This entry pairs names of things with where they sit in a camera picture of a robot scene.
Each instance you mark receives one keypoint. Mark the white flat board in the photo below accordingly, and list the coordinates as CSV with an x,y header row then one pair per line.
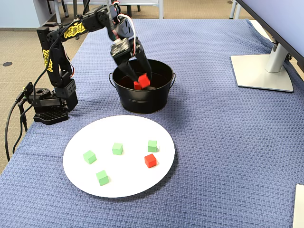
x,y
299,206

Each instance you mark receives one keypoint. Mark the monitor with silver stand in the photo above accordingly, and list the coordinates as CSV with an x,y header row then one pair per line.
x,y
261,73

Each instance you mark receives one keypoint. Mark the red cube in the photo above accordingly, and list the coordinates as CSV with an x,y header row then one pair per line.
x,y
136,86
150,160
144,81

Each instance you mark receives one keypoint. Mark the black metal bucket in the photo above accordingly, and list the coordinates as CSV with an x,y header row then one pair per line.
x,y
142,102

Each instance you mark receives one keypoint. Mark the white desk with leg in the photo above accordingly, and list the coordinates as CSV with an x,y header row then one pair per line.
x,y
161,12

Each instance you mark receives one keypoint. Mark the blue woven tablecloth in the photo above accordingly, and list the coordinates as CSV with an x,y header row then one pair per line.
x,y
213,142

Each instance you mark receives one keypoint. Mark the light grey chair legs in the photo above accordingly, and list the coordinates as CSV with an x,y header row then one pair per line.
x,y
233,10

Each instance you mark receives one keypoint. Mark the white round plate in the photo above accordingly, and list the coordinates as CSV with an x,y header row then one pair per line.
x,y
133,180

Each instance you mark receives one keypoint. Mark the black floor disc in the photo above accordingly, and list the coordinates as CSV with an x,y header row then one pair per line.
x,y
7,63

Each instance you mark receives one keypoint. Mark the dark chair leg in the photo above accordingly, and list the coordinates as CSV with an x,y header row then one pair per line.
x,y
65,9
129,12

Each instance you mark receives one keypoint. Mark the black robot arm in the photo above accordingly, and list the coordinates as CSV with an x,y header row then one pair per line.
x,y
53,66

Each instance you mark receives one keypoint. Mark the green cube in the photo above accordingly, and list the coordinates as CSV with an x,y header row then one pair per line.
x,y
89,157
117,148
152,146
102,177

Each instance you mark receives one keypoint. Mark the white table leg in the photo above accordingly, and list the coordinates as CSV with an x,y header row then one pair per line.
x,y
58,14

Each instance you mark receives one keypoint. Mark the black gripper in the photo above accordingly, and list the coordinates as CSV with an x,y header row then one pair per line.
x,y
121,51

